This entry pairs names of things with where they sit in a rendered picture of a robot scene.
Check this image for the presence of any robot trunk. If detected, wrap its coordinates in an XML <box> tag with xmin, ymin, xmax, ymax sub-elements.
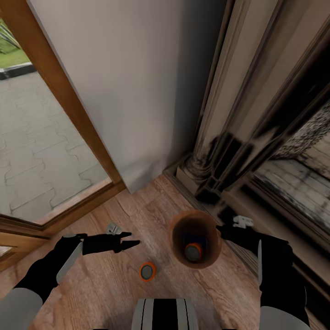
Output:
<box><xmin>131</xmin><ymin>299</ymin><xmax>199</xmax><ymax>330</ymax></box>

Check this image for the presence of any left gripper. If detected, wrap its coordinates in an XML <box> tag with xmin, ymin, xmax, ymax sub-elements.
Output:
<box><xmin>96</xmin><ymin>232</ymin><xmax>140</xmax><ymax>253</ymax></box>

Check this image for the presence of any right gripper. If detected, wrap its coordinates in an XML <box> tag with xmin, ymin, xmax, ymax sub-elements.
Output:
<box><xmin>216</xmin><ymin>224</ymin><xmax>250</xmax><ymax>248</ymax></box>

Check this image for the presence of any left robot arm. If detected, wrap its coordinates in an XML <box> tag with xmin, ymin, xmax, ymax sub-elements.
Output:
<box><xmin>0</xmin><ymin>222</ymin><xmax>140</xmax><ymax>330</ymax></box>

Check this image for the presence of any trash can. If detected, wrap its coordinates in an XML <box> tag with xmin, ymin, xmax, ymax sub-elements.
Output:
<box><xmin>168</xmin><ymin>209</ymin><xmax>223</xmax><ymax>270</ymax></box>

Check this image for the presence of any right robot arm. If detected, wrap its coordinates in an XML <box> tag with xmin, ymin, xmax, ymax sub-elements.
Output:
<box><xmin>216</xmin><ymin>215</ymin><xmax>311</xmax><ymax>330</ymax></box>

